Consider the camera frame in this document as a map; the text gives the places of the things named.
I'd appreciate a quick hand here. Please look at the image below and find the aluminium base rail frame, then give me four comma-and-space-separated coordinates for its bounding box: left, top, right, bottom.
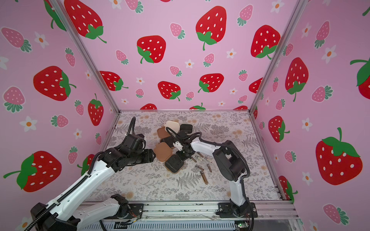
56, 200, 304, 231

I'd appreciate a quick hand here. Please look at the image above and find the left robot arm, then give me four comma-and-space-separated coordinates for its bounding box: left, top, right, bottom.
26, 117, 156, 231

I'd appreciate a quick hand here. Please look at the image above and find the cream case lid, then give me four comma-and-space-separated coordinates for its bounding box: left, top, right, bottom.
164, 120, 180, 133

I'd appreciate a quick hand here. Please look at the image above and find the large brown nail clipper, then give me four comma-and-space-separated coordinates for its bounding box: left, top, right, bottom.
200, 171, 209, 185

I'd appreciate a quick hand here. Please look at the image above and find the black tray cream case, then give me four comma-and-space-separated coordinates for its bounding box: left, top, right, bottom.
179, 124, 193, 134

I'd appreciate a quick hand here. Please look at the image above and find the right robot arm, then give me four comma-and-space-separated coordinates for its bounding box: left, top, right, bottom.
165, 128, 257, 219

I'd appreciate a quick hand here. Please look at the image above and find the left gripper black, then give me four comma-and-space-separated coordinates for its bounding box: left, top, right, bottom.
129, 148, 158, 166

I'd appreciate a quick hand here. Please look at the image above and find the tan brown case lid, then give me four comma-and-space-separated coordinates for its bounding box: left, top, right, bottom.
153, 142, 172, 162

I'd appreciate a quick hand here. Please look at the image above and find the black tray tan case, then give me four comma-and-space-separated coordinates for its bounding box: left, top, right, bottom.
165, 155, 184, 174

